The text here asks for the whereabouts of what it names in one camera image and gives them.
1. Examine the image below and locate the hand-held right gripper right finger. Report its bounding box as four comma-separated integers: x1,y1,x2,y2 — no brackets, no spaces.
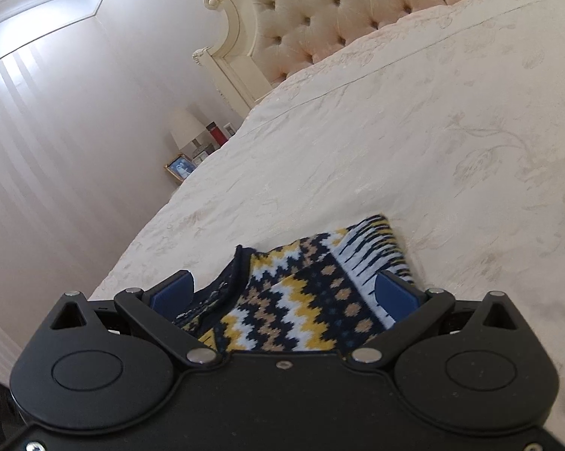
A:
345,270,518,367

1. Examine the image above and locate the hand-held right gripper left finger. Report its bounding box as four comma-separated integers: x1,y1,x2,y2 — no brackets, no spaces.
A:
50,269,222,367

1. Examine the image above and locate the navy yellow patterned knit sweater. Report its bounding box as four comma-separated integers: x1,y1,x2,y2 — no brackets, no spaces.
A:
172,213,417,353

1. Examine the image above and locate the cream bedspread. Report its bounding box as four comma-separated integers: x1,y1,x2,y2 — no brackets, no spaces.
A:
87,0,565,433

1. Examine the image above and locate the red bottle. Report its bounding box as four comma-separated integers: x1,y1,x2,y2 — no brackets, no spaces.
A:
206,121,229,147

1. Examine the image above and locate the white shade table lamp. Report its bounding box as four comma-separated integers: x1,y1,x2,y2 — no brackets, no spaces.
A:
170,108,207,151

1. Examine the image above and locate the white sheer curtain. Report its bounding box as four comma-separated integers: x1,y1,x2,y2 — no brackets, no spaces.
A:
0,19,180,353

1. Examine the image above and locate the cream tufted headboard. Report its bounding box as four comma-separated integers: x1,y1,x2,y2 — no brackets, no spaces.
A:
191,0,565,114

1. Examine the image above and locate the gold picture frame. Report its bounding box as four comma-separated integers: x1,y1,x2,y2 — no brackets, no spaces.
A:
164,153,195,182

